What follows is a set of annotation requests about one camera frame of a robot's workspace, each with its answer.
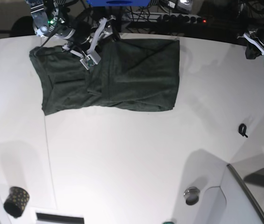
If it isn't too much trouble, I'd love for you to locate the small black clip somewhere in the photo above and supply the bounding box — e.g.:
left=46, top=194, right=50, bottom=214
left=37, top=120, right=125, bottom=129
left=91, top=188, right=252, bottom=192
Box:
left=238, top=123, right=248, bottom=138

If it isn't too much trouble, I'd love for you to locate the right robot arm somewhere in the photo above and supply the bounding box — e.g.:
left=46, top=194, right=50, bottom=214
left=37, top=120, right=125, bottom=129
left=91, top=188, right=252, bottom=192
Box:
left=26, top=0, right=120, bottom=57

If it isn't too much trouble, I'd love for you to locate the blue bin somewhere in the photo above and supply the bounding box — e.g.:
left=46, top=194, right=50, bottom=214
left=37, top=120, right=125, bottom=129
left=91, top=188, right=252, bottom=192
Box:
left=86, top=0, right=150, bottom=7

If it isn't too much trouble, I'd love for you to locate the black patterned cup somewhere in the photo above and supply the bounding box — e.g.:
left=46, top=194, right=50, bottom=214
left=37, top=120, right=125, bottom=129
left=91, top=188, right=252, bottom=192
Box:
left=3, top=186, right=30, bottom=218

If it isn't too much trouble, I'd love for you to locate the white power strip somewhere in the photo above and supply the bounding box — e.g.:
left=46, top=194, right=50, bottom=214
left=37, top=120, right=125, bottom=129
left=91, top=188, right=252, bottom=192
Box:
left=122, top=11, right=207, bottom=25

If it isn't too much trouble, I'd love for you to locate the round metal table grommet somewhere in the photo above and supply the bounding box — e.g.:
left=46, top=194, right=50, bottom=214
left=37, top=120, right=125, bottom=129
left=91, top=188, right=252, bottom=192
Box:
left=184, top=187, right=200, bottom=206

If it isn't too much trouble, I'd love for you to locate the dark green t-shirt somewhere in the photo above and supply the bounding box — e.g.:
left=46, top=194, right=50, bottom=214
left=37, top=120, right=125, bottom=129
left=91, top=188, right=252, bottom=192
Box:
left=29, top=39, right=180, bottom=115

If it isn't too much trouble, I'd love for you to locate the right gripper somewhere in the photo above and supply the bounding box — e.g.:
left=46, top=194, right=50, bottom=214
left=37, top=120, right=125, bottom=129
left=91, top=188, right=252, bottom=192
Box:
left=61, top=16, right=120, bottom=56

